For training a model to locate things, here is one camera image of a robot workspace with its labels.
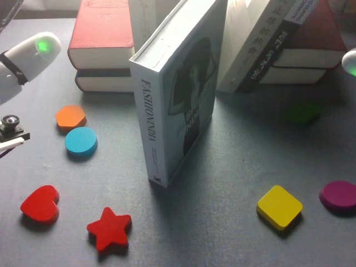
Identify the green square block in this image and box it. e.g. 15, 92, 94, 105
285, 101, 322, 125

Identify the grey book with Chinese text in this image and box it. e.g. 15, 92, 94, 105
216, 0, 291, 94

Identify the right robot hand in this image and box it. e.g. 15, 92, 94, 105
341, 47, 356, 77

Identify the orange hexagon block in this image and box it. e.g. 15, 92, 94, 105
55, 105, 87, 134

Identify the Fashion India white book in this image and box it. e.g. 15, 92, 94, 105
128, 0, 228, 189

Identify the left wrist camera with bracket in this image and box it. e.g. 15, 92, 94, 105
0, 113, 31, 153

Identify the red hardcover book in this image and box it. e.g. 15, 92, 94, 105
274, 0, 348, 69
67, 0, 136, 70

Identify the grey table cloth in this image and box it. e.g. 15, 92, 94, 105
0, 18, 356, 267

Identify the black-and-white spine book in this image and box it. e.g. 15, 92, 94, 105
239, 0, 317, 94

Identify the magenta round block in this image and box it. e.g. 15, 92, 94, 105
319, 180, 356, 215

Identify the red heart block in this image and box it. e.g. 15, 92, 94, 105
19, 185, 60, 225

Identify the dark-cover hardcover book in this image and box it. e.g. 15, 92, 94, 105
258, 66, 328, 85
74, 68, 137, 93

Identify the blue round block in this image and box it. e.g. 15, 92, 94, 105
64, 126, 98, 160

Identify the yellow square block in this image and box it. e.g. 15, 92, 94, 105
256, 185, 304, 231

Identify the red star block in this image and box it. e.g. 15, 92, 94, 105
86, 206, 132, 257

